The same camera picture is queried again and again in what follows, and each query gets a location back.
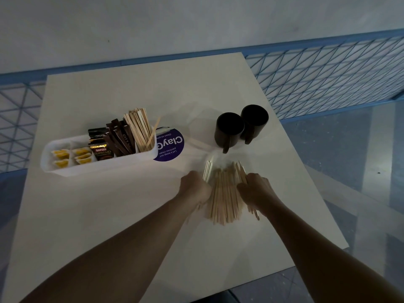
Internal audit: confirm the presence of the round purple sticker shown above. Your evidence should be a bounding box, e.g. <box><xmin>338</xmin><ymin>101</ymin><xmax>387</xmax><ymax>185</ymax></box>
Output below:
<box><xmin>153</xmin><ymin>128</ymin><xmax>186</xmax><ymax>162</ymax></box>

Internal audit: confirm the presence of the person's left hand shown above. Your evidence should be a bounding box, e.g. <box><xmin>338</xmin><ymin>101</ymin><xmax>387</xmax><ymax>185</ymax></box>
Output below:
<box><xmin>178</xmin><ymin>170</ymin><xmax>213</xmax><ymax>208</ymax></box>

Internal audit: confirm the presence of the person's right forearm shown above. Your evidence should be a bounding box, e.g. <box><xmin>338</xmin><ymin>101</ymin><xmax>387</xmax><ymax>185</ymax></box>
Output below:
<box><xmin>264</xmin><ymin>199</ymin><xmax>404</xmax><ymax>303</ymax></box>

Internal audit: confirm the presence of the person's left forearm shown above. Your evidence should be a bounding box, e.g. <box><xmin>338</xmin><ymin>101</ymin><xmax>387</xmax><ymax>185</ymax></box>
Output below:
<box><xmin>20</xmin><ymin>195</ymin><xmax>198</xmax><ymax>303</ymax></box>

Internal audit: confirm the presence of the bunch of upright wooden stirrers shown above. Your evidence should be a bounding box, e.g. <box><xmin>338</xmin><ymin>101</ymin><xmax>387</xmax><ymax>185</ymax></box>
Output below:
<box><xmin>123</xmin><ymin>107</ymin><xmax>162</xmax><ymax>152</ymax></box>

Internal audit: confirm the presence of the red brown coffee sachet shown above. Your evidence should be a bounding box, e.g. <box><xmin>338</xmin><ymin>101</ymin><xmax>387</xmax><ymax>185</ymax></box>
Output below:
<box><xmin>89</xmin><ymin>142</ymin><xmax>115</xmax><ymax>161</ymax></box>

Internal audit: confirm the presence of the bunch of brown stick sachets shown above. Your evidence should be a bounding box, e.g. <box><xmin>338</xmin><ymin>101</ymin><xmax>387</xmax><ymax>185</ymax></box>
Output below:
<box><xmin>106</xmin><ymin>119</ymin><xmax>137</xmax><ymax>156</ymax></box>

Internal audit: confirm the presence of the black coffee sachet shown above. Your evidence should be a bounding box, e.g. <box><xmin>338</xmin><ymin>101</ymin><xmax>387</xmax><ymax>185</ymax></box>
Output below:
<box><xmin>88</xmin><ymin>128</ymin><xmax>109</xmax><ymax>145</ymax></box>

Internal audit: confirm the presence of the blue wire mesh railing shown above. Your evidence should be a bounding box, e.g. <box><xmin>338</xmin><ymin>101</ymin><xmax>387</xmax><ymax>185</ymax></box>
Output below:
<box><xmin>0</xmin><ymin>28</ymin><xmax>404</xmax><ymax>174</ymax></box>

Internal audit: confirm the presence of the pile of wooden stirrers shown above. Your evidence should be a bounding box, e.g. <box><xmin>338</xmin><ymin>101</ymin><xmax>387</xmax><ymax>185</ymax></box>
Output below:
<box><xmin>202</xmin><ymin>156</ymin><xmax>261</xmax><ymax>226</ymax></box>

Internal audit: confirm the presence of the black mug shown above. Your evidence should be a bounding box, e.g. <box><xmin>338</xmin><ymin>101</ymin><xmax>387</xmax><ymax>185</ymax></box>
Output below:
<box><xmin>215</xmin><ymin>112</ymin><xmax>245</xmax><ymax>154</ymax></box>
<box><xmin>241</xmin><ymin>105</ymin><xmax>269</xmax><ymax>145</ymax></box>

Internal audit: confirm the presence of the white plastic organizer tray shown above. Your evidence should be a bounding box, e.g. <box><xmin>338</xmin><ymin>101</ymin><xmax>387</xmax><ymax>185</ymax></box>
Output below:
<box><xmin>40</xmin><ymin>125</ymin><xmax>172</xmax><ymax>178</ymax></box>

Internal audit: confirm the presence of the person's right hand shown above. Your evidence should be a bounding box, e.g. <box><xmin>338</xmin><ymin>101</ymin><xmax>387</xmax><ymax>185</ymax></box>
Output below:
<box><xmin>237</xmin><ymin>173</ymin><xmax>280</xmax><ymax>215</ymax></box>

